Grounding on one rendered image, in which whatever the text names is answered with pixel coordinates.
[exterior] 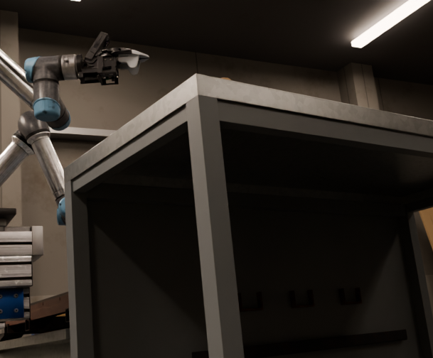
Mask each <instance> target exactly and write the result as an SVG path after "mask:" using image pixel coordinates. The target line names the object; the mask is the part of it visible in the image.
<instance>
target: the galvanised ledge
mask: <svg viewBox="0 0 433 358"><path fill-rule="evenodd" d="M67 342H70V328H68V329H62V330H56V331H52V332H45V333H41V334H37V335H31V336H27V337H20V338H16V339H12V340H6V341H2V342H0V353H3V352H12V351H16V350H22V349H30V348H35V347H44V346H48V345H57V344H62V343H67Z"/></svg>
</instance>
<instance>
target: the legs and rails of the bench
mask: <svg viewBox="0 0 433 358"><path fill-rule="evenodd" d="M220 128H224V129H233V130H238V131H247V132H252V133H258V134H267V135H273V136H282V137H287V138H293V139H302V140H307V141H317V142H322V143H332V144H337V145H342V146H352V147H357V148H366V149H372V150H376V151H386V152H391V153H401V154H406V155H411V156H421V157H426V158H433V137H430V136H423V135H418V134H411V133H406V132H401V131H394V130H389V129H382V128H378V127H373V126H366V125H361V124H354V123H349V122H344V121H337V120H332V119H325V118H321V117H316V116H309V115H304V114H297V113H292V112H285V111H280V110H276V109H268V108H264V107H256V106H252V105H247V104H240V103H235V102H228V101H223V100H219V99H217V98H214V97H207V96H203V95H197V96H195V97H194V98H193V99H191V100H189V101H188V102H186V105H185V106H184V107H182V108H180V109H179V110H178V111H176V112H174V113H173V114H172V115H170V116H168V117H167V118H165V119H164V120H163V121H161V122H159V123H158V124H157V125H155V126H153V127H152V128H150V129H149V130H148V131H146V132H144V133H143V134H142V135H140V136H138V137H137V138H135V139H134V140H133V141H130V142H129V143H128V144H126V145H125V146H123V147H121V148H120V149H119V150H117V151H115V152H114V153H113V154H111V155H110V156H108V157H106V158H105V159H104V160H102V161H100V162H99V163H98V164H96V165H95V166H93V167H91V168H90V169H89V170H87V171H85V172H84V173H83V174H81V175H79V176H78V177H76V178H75V179H74V180H73V192H87V191H88V190H91V189H92V188H94V187H95V186H97V185H99V184H100V183H102V182H104V181H105V180H107V179H108V178H111V177H112V176H113V175H115V174H117V173H118V172H120V171H122V170H124V169H125V168H127V167H129V166H130V165H132V164H133V163H136V162H137V161H139V160H140V159H142V158H143V157H145V156H147V155H149V154H150V153H152V152H154V151H155V150H157V149H158V148H161V147H162V146H164V145H165V144H167V143H168V142H170V141H172V140H174V139H175V138H177V137H178V136H180V135H181V134H184V133H185V132H187V131H188V137H189V145H190V153H191V168H192V176H193V191H194V199H195V207H196V222H197V230H198V245H199V254H200V262H201V277H202V285H203V299H204V308H205V323H206V331H207V339H208V354H209V358H245V356H244V349H243V342H242V329H241V322H240V309H239V302H238V294H237V281H236V275H235V262H234V255H233V247H232V235H231V228H230V215H229V207H228V194H227V188H226V180H225V167H224V160H223V147H222V140H221V133H220ZM406 206H407V212H418V211H420V210H425V209H428V208H431V207H433V197H428V198H426V199H423V200H418V201H416V202H411V203H408V204H406Z"/></svg>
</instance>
